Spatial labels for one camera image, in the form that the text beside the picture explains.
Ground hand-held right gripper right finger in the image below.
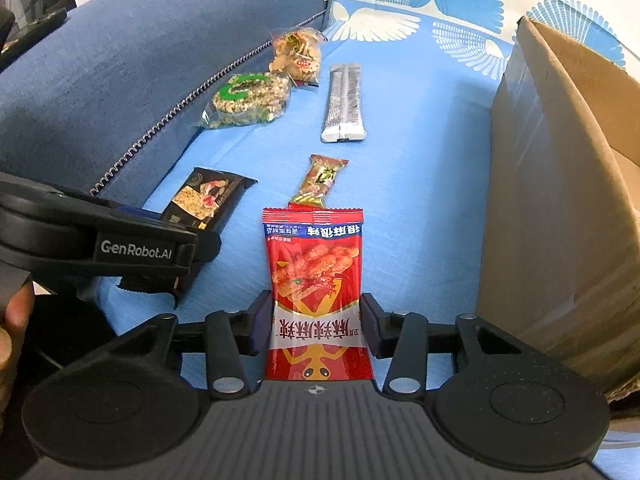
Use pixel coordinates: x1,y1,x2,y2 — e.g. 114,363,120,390
360,292,527,401

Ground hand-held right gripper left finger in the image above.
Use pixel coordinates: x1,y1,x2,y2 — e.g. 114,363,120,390
107,290,275,401

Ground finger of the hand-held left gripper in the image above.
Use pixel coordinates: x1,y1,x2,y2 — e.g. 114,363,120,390
192,231,222,264

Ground black snack packet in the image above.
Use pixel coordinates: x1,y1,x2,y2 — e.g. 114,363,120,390
117,167,259,311

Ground red snack packet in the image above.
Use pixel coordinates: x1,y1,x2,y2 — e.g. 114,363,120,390
262,206,376,382

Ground brown cardboard box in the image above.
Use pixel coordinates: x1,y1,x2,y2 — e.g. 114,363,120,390
475,15,640,405

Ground person's left hand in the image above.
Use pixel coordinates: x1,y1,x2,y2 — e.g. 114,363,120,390
0,282,37,428

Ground small brown candy packet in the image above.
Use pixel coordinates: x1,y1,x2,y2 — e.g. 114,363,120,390
288,154,350,210

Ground blue fan-print bed sheet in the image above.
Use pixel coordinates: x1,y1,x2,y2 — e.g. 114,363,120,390
95,0,640,391

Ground clear green-label snack packet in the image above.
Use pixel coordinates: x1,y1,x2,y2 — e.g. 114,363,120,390
196,72,293,131

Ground blue cushion with zipper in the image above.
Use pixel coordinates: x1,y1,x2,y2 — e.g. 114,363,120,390
0,0,335,197

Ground silver snack packet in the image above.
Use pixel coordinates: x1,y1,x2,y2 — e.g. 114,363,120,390
320,62,368,143

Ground clear red-label snack packet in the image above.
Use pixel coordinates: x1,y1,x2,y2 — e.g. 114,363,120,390
268,27,329,88

